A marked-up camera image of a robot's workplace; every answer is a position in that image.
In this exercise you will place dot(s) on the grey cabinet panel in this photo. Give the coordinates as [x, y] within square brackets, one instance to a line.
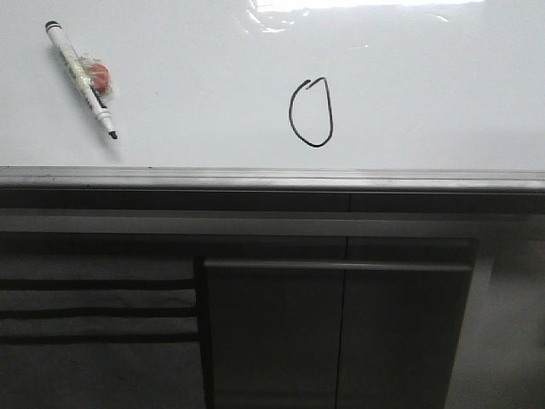
[302, 334]

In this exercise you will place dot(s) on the white whiteboard with metal frame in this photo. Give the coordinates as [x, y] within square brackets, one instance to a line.
[426, 95]

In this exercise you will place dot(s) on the red magnet taped to marker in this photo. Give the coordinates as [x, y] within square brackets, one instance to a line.
[98, 73]

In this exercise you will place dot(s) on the white whiteboard marker pen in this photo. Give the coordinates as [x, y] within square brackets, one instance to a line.
[80, 77]

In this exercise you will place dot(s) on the black drawn zero mark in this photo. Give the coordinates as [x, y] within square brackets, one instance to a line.
[306, 85]

